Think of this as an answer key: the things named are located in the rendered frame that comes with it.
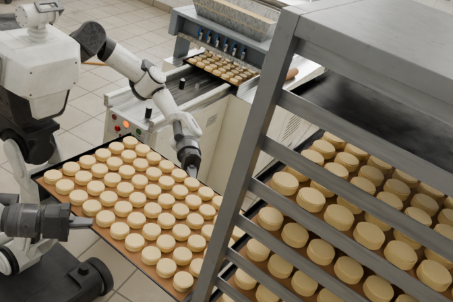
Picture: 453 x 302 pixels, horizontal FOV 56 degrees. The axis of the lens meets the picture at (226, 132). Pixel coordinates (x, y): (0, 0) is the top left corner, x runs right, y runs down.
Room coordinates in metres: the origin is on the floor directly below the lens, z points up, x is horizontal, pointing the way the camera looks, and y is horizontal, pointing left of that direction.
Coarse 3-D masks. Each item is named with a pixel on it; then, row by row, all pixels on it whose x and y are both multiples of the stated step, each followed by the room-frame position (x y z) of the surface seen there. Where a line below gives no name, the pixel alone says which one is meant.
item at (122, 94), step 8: (168, 72) 2.26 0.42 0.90; (176, 72) 2.30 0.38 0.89; (184, 72) 2.38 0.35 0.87; (192, 72) 2.47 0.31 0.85; (168, 80) 2.24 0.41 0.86; (128, 88) 1.94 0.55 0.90; (104, 96) 1.80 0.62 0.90; (112, 96) 1.82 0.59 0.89; (120, 96) 1.88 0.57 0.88; (128, 96) 1.93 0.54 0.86; (104, 104) 1.81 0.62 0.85; (112, 104) 1.83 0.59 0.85
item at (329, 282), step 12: (240, 216) 0.62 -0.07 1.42; (240, 228) 0.62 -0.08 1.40; (252, 228) 0.61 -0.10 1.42; (264, 240) 0.59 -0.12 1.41; (276, 240) 0.58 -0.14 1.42; (276, 252) 0.58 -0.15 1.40; (288, 252) 0.57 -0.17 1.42; (300, 264) 0.56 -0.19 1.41; (312, 264) 0.55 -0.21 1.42; (312, 276) 0.55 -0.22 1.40; (324, 276) 0.54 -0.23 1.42; (336, 288) 0.53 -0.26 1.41; (348, 288) 0.52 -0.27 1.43; (348, 300) 0.51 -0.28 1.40; (360, 300) 0.51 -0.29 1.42
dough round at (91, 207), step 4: (88, 200) 0.89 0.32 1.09; (92, 200) 0.89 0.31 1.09; (96, 200) 0.90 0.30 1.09; (84, 204) 0.87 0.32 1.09; (88, 204) 0.87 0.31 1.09; (92, 204) 0.88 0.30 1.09; (96, 204) 0.88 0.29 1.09; (100, 204) 0.89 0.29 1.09; (84, 208) 0.86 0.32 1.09; (88, 208) 0.86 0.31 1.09; (92, 208) 0.86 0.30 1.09; (96, 208) 0.87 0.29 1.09; (100, 208) 0.88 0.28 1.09; (84, 212) 0.85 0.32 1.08; (88, 212) 0.85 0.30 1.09; (92, 212) 0.85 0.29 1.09; (96, 212) 0.86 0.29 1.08
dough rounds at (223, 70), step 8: (200, 56) 2.58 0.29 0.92; (208, 56) 2.63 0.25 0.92; (216, 56) 2.66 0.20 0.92; (200, 64) 2.45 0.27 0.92; (208, 64) 2.51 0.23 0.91; (216, 64) 2.53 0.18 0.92; (224, 64) 2.58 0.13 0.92; (216, 72) 2.40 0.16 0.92; (224, 72) 2.46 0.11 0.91; (232, 72) 2.48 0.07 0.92; (240, 72) 2.53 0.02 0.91; (248, 72) 2.54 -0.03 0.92; (232, 80) 2.35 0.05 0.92; (240, 80) 2.40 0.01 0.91
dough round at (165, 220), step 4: (160, 216) 0.91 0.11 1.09; (164, 216) 0.91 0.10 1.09; (168, 216) 0.91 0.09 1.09; (172, 216) 0.92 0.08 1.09; (160, 220) 0.89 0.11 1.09; (164, 220) 0.90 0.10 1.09; (168, 220) 0.90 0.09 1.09; (172, 220) 0.90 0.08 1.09; (160, 224) 0.88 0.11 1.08; (164, 224) 0.88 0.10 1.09; (168, 224) 0.89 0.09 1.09; (172, 224) 0.89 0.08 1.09; (164, 228) 0.88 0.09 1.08; (168, 228) 0.88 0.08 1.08
